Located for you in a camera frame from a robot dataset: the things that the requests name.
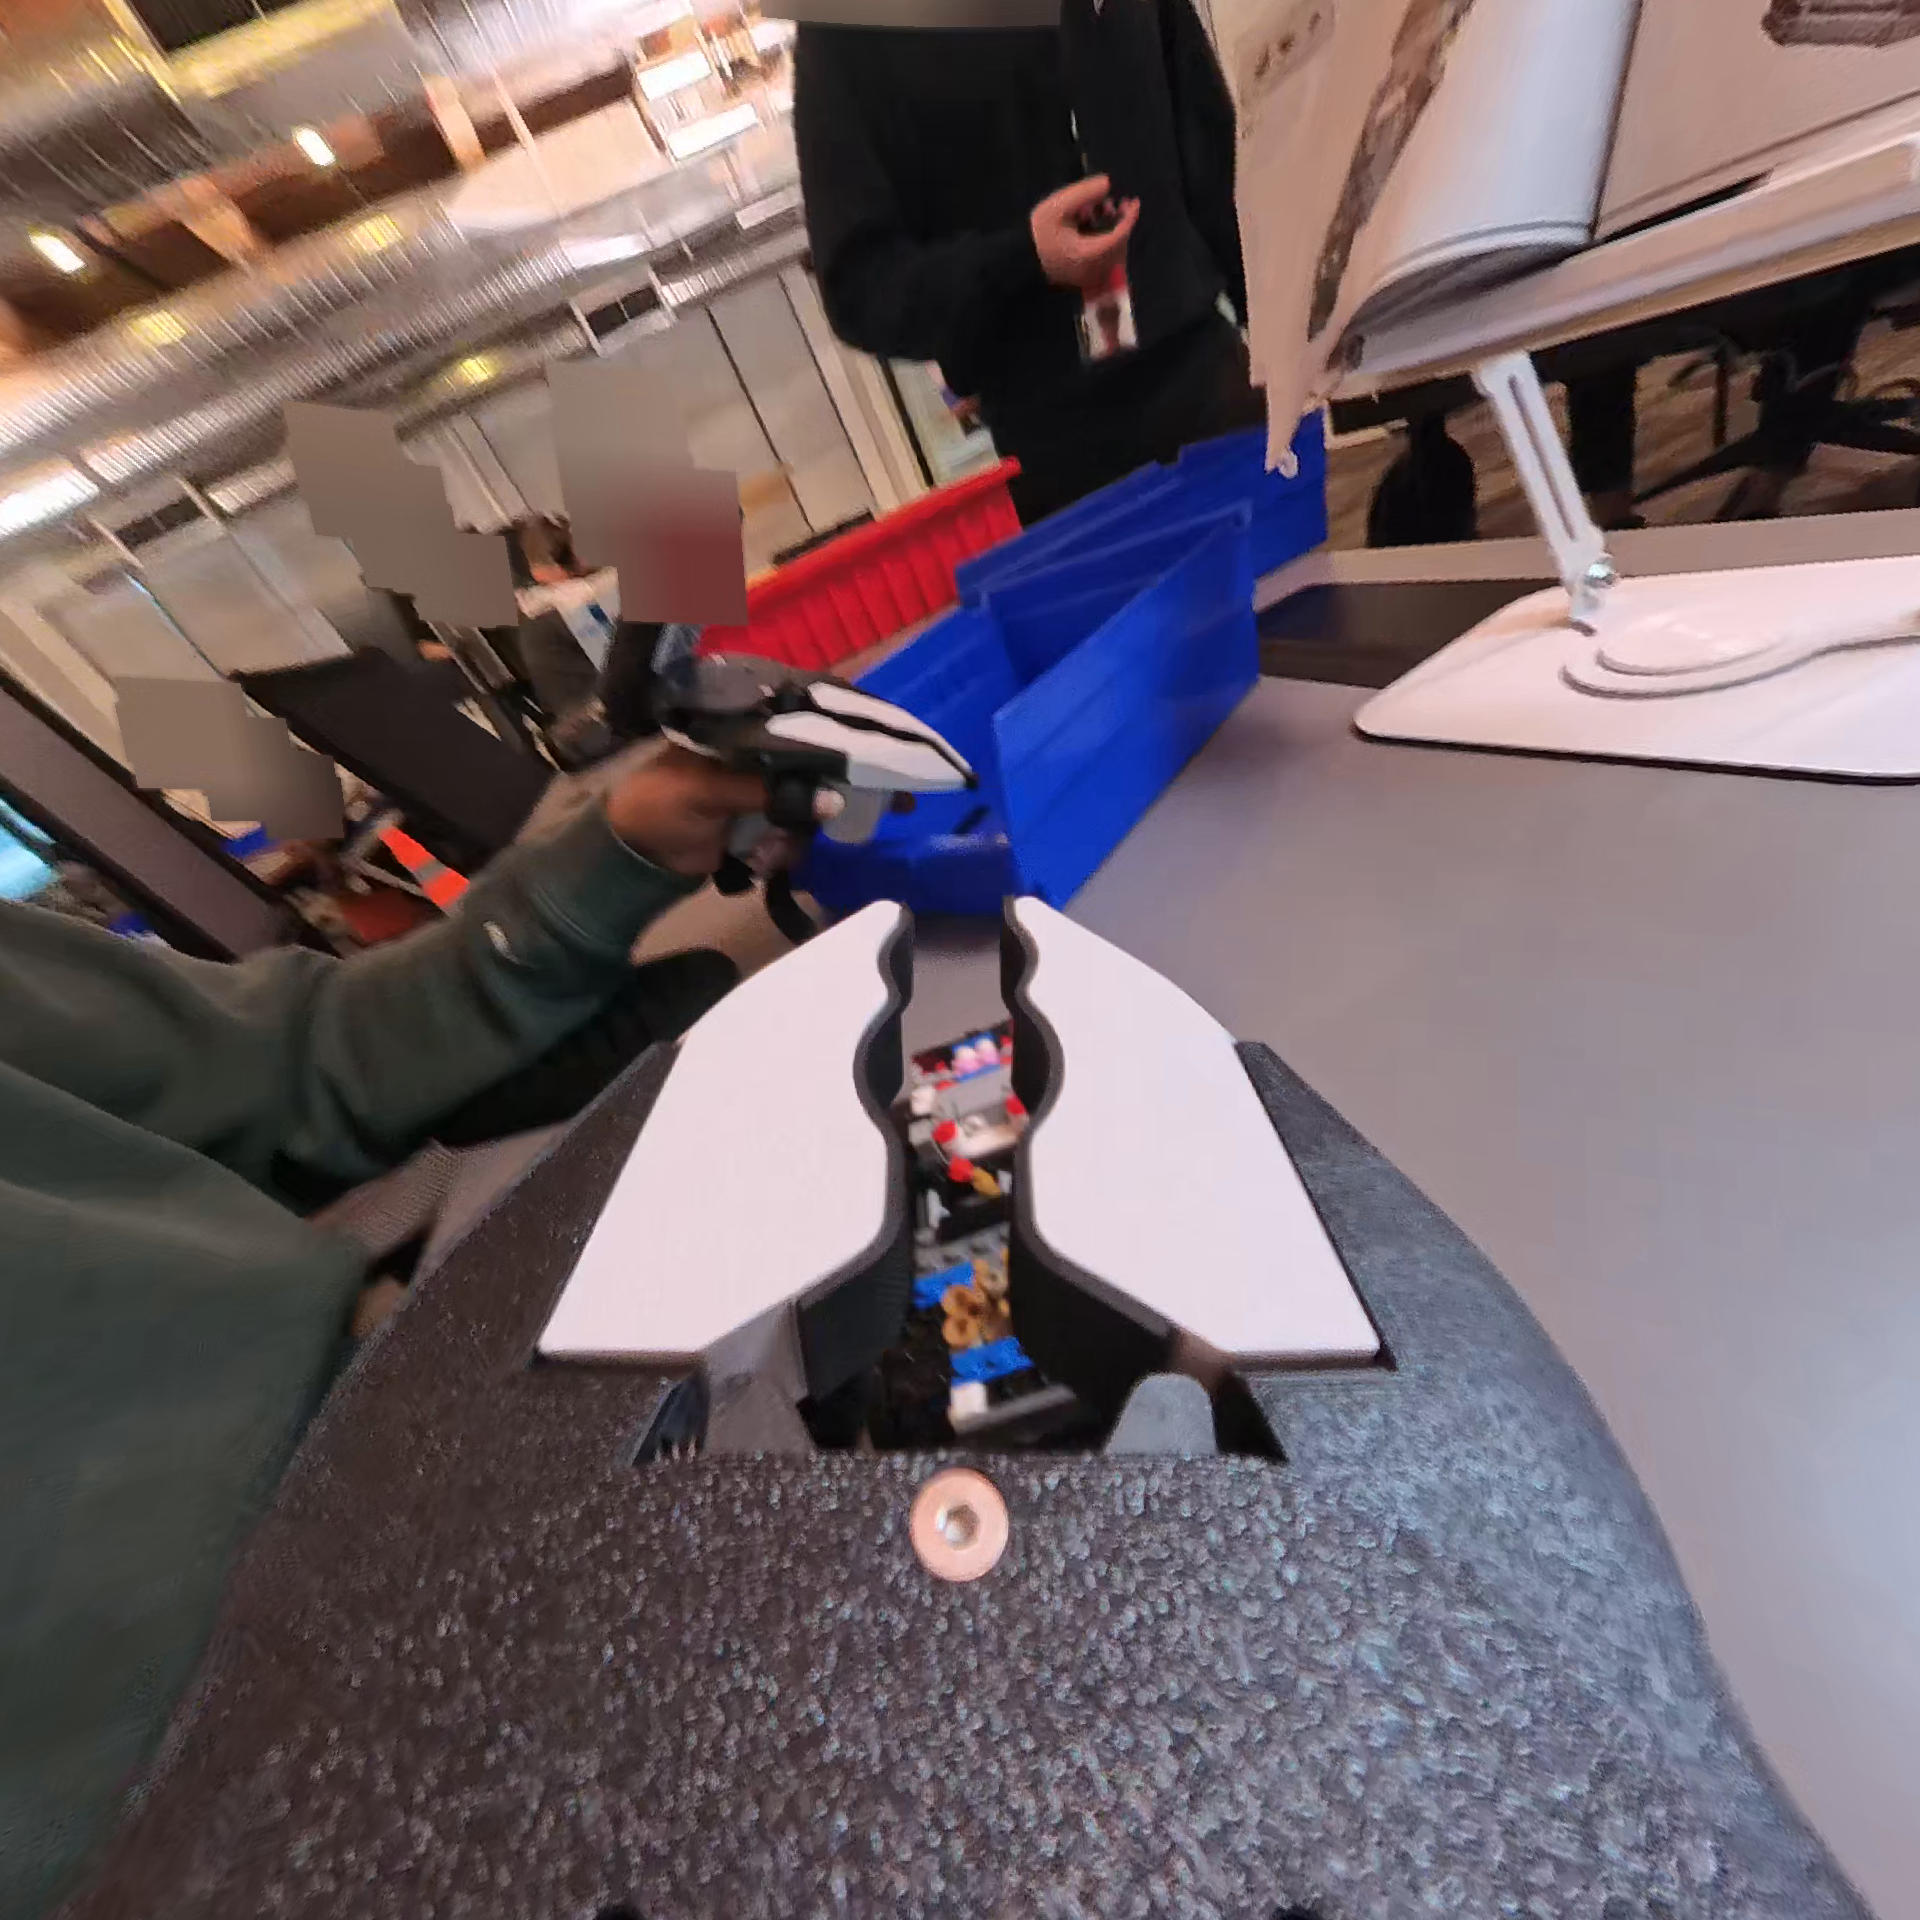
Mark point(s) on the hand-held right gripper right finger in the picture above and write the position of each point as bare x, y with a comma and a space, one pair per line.
1187, 1188

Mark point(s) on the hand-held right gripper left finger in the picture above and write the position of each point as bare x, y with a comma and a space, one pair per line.
737, 1188

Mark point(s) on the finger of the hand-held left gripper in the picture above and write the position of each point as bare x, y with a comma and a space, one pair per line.
834, 702
875, 760

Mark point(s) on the blue plastic bin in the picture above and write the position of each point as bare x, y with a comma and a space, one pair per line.
1123, 719
1275, 494

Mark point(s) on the black lego car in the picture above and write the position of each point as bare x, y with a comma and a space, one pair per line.
960, 1320

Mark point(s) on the person's left forearm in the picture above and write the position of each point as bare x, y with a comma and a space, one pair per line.
495, 973

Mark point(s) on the lego instruction booklet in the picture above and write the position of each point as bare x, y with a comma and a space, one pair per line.
1442, 153

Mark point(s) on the person's left hand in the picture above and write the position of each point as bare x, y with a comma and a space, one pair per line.
674, 810

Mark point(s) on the red plastic bin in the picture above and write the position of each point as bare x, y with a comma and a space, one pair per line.
887, 570

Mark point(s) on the orange safety vest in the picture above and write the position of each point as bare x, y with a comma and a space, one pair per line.
419, 867

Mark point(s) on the hanging badge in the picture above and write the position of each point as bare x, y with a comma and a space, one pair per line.
1107, 324

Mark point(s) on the person's green sweatshirt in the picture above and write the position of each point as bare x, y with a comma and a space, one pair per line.
134, 1426

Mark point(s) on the white booklet stand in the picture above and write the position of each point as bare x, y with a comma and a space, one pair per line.
1650, 705

